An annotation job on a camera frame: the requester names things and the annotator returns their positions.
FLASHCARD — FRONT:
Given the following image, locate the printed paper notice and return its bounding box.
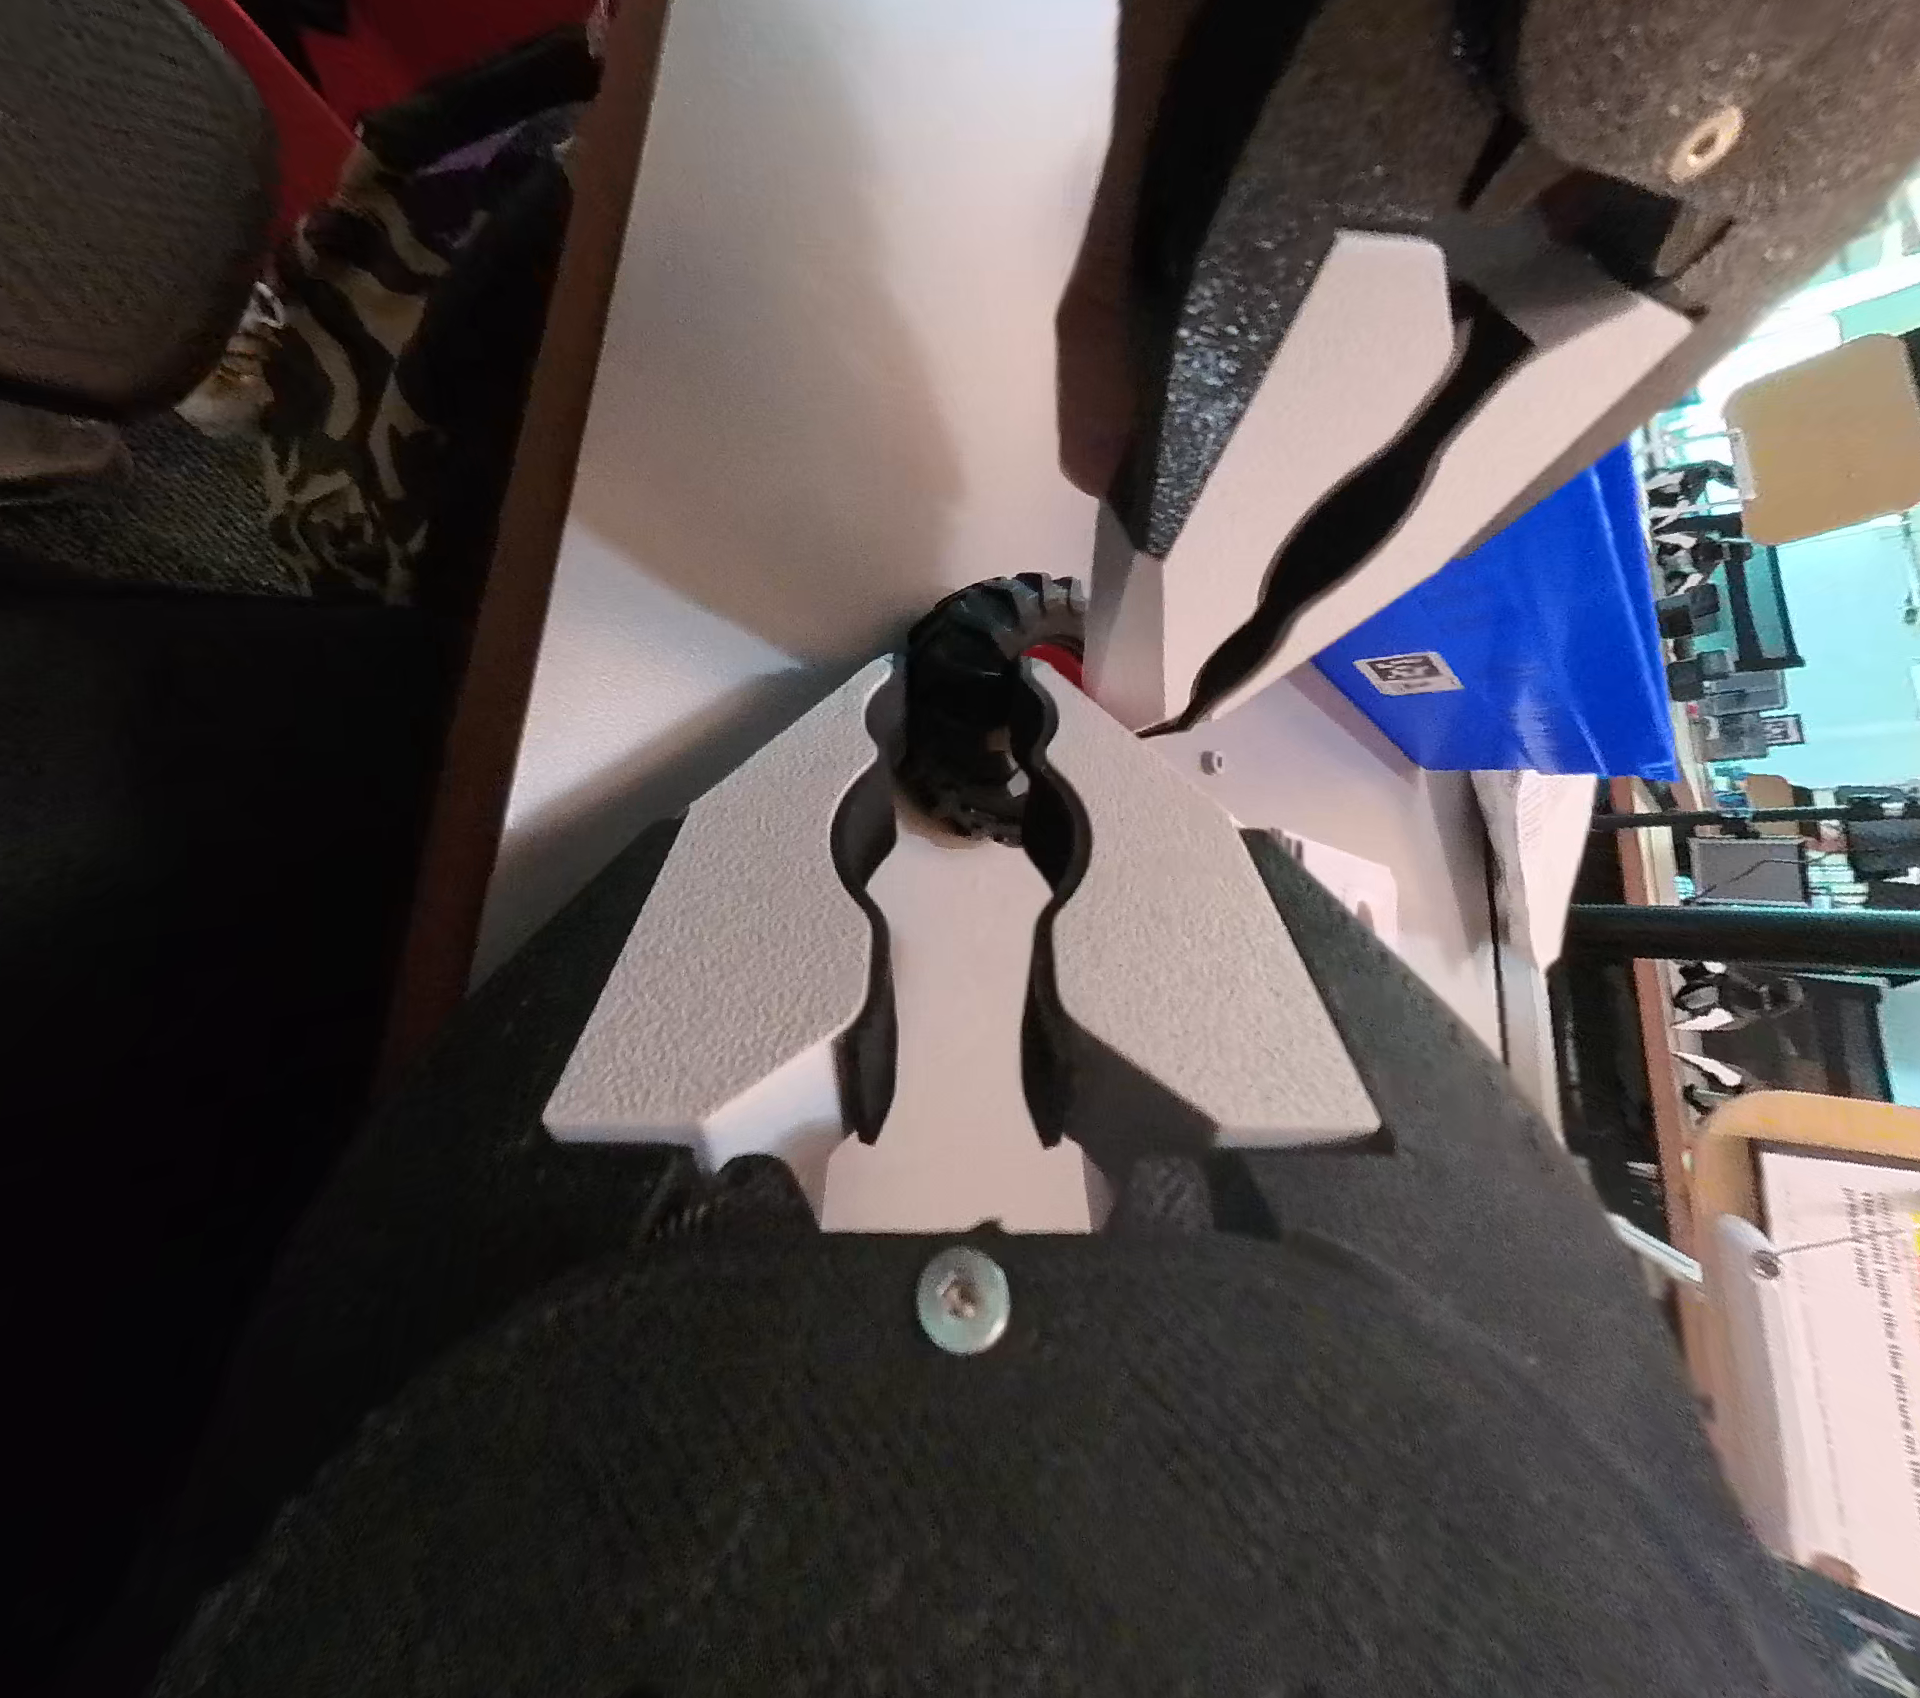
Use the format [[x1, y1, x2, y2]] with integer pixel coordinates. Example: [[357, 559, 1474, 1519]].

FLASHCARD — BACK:
[[1747, 1148, 1920, 1609]]

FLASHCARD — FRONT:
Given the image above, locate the tan board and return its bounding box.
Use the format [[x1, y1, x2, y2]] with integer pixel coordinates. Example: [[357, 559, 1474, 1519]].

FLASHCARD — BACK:
[[1722, 331, 1920, 549]]

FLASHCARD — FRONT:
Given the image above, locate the blue plastic bin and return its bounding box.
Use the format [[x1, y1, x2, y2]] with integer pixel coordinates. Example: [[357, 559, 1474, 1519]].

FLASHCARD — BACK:
[[1315, 441, 1682, 784]]

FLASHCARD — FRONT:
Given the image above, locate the person's dark clothing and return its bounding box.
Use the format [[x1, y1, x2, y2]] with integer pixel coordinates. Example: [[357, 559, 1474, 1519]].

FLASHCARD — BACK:
[[0, 589, 451, 1698]]

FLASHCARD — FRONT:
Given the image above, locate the white paper sheet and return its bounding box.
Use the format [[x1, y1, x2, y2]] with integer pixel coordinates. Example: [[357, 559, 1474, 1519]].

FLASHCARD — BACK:
[[1474, 766, 1599, 980]]

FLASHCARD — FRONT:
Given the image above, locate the grey office chair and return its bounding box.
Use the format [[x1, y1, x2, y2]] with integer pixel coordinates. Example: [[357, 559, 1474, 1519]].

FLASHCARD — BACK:
[[0, 0, 287, 485]]

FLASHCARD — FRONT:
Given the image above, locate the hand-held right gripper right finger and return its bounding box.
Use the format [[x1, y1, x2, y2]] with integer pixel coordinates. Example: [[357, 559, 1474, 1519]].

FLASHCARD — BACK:
[[1021, 682, 1385, 1148]]

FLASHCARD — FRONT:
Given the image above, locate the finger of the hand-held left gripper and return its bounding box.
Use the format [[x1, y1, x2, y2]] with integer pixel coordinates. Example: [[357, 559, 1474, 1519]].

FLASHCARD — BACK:
[[1156, 181, 1701, 735], [1090, 233, 1534, 735]]

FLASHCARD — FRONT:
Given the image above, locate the black metal pole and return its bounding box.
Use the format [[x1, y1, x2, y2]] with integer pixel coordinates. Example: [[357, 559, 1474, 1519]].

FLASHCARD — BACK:
[[1558, 906, 1920, 980]]

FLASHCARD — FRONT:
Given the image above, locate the zebra patterned cloth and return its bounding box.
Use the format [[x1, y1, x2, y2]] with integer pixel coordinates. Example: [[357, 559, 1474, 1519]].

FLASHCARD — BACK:
[[224, 136, 465, 607]]

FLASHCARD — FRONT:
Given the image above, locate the white desk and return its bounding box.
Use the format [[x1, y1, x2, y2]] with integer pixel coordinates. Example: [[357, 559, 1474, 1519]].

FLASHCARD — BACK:
[[375, 0, 1599, 1233]]

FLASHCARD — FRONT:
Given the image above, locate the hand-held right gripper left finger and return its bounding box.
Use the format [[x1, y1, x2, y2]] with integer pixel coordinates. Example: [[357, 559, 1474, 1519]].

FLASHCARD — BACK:
[[544, 655, 906, 1229]]

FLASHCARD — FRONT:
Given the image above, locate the black toy wheel red hub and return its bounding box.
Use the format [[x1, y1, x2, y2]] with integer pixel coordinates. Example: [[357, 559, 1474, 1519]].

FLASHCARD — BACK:
[[900, 574, 1085, 848]]

